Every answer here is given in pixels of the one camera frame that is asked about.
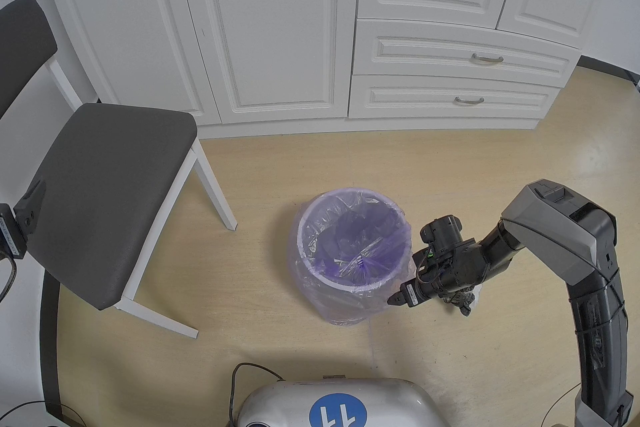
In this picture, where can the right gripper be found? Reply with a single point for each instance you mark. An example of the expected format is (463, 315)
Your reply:
(445, 285)

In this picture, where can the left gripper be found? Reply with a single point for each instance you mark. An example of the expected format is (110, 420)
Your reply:
(12, 232)

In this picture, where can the purple plastic bag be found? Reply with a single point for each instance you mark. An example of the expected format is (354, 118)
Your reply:
(350, 235)

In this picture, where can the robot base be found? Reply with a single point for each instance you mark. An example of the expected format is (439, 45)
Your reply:
(380, 405)

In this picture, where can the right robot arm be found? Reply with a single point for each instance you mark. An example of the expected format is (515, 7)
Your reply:
(550, 225)

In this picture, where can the white trash bin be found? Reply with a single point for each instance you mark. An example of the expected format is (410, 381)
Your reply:
(342, 301)

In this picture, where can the crumpled black plastic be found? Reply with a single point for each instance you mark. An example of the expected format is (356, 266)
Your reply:
(465, 310)

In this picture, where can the crumpled white paper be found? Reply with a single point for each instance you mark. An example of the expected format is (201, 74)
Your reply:
(478, 296)

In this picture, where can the dark grey white-legged chair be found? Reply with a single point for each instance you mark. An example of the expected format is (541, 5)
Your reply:
(110, 175)

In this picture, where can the white wardrobe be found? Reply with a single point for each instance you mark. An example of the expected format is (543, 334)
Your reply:
(280, 14)

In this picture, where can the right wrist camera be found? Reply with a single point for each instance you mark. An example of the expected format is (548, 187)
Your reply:
(424, 262)

